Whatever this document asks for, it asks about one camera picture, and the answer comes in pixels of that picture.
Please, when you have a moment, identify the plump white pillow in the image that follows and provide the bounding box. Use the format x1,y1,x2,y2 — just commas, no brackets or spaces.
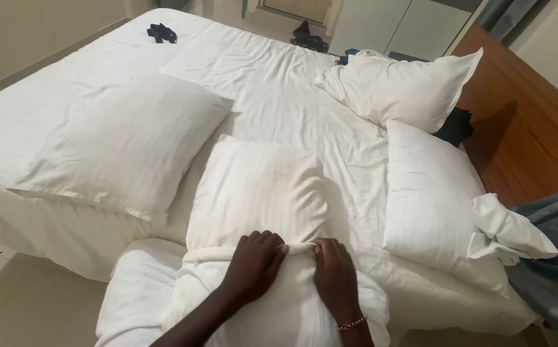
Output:
382,120,511,297

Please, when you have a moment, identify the grey curtain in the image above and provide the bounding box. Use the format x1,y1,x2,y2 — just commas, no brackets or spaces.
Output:
476,0,542,42

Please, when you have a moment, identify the large flat white pillow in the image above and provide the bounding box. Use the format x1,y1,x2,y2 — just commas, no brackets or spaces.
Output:
6,73,235,223

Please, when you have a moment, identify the bed with white sheet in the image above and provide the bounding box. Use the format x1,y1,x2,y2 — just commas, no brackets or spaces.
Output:
0,7,545,338

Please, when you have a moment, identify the crumpled white pillow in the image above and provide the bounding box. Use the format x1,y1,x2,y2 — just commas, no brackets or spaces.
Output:
314,47,484,135

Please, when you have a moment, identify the brown wooden headboard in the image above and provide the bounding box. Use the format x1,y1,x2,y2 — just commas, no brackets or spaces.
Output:
451,25,558,208

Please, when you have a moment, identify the blue cloth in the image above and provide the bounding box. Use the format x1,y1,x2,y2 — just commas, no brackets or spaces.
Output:
335,48,361,66

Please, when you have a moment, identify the person's right hand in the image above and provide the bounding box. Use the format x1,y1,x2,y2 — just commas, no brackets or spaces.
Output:
312,237,365,325

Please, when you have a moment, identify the white wardrobe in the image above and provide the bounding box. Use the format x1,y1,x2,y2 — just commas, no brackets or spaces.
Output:
328,0,483,62

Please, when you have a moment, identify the dark navy garment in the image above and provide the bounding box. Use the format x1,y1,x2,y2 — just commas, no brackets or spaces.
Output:
432,107,475,148

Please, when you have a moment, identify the white textured towel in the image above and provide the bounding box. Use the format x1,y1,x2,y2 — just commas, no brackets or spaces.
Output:
95,238,188,347

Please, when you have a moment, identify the small black cloth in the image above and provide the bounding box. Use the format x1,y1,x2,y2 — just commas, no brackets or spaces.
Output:
146,22,178,44

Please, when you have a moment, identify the grey blanket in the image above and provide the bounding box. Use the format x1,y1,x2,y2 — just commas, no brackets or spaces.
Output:
505,183,558,334

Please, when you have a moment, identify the loose white pillowcase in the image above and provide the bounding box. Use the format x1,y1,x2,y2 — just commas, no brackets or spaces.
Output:
467,193,558,267

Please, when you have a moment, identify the white striped pillow with edge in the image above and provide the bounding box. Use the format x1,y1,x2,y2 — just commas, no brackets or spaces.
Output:
161,134,392,347

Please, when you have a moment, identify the rose gold chain bracelet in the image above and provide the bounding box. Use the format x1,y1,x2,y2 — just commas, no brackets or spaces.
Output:
337,316,369,333

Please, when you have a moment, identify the person's left hand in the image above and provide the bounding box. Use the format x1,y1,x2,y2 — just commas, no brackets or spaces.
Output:
221,230,290,304

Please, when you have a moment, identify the dark clothes heap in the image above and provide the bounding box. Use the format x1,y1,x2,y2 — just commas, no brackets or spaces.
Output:
290,19,330,54

